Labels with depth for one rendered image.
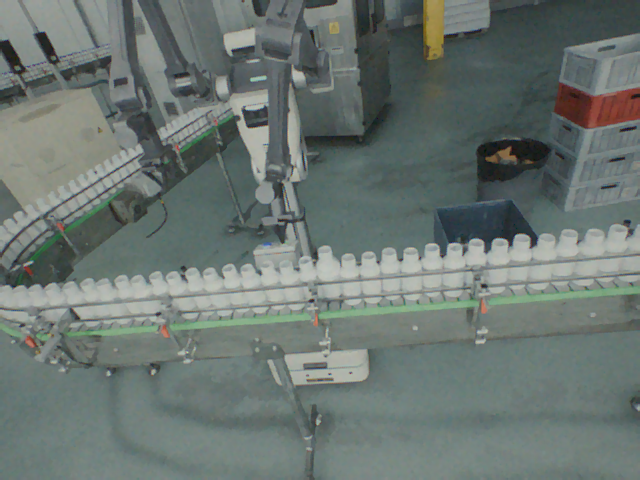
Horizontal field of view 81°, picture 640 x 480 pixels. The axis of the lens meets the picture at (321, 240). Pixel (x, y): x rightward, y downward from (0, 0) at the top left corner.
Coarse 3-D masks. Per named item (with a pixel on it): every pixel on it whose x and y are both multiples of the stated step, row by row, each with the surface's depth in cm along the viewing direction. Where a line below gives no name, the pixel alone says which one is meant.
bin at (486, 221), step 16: (448, 208) 155; (464, 208) 154; (480, 208) 154; (496, 208) 154; (512, 208) 150; (448, 224) 159; (464, 224) 159; (480, 224) 159; (496, 224) 158; (512, 224) 152; (528, 224) 137; (448, 240) 164; (512, 240) 154
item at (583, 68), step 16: (576, 48) 256; (592, 48) 257; (624, 48) 259; (576, 64) 248; (592, 64) 235; (608, 64) 226; (624, 64) 228; (560, 80) 266; (576, 80) 251; (592, 80) 237; (608, 80) 233; (624, 80) 234
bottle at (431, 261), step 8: (432, 248) 104; (424, 256) 105; (432, 256) 102; (440, 256) 104; (424, 264) 103; (432, 264) 102; (440, 264) 103; (424, 280) 107; (432, 280) 105; (440, 280) 106; (424, 288) 109; (432, 288) 107; (440, 288) 108; (432, 296) 109
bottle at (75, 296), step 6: (72, 282) 118; (66, 288) 117; (72, 288) 116; (78, 288) 118; (66, 294) 116; (72, 294) 116; (78, 294) 117; (84, 294) 119; (72, 300) 117; (78, 300) 117; (84, 300) 118; (90, 306) 120; (78, 312) 119; (84, 312) 120; (90, 312) 121; (84, 318) 121; (90, 324) 123; (96, 324) 124
